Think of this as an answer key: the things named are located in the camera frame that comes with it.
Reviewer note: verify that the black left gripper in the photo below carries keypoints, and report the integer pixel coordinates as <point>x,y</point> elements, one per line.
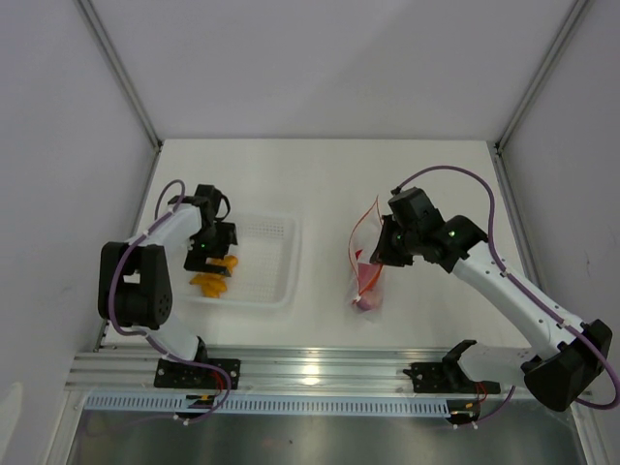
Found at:
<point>196,259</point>

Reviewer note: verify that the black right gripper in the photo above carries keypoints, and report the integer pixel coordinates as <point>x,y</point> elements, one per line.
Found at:
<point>383,254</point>

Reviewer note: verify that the orange toy croissant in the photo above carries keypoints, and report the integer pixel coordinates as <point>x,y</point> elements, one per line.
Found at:
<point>213,286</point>

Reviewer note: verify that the red toy bell pepper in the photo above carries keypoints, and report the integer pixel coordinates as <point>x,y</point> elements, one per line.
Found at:
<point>367,273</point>

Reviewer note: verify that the clear zip bag orange zipper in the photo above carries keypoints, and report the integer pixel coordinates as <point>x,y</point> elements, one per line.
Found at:
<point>365,294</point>

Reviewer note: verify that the purple toy onion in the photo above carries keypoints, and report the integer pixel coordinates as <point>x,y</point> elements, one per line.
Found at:
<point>364,303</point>

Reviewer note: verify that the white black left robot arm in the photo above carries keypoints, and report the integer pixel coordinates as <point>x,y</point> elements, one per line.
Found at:
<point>135,292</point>

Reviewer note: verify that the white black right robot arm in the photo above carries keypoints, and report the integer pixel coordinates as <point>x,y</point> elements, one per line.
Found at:
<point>565,354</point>

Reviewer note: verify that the white perforated plastic basket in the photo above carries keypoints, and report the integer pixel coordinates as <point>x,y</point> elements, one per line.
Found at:
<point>268,253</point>

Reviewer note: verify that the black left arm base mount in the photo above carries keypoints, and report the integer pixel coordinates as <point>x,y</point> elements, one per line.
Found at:
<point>175,375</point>

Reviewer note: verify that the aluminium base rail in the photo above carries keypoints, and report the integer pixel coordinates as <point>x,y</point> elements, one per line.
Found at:
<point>275,371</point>

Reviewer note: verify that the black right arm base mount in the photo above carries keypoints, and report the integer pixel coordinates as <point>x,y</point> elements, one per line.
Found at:
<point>437,377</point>

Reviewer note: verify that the white slotted cable duct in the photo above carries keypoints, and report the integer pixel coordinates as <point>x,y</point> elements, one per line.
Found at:
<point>400,407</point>

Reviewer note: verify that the aluminium frame post left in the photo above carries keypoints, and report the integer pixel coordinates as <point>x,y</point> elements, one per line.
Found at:
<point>118,70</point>

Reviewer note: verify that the aluminium frame post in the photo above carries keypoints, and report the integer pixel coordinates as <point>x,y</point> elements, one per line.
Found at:
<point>559,44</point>
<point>118,70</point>

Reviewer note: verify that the aluminium frame post right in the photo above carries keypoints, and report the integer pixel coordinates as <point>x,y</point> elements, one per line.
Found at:
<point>559,44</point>

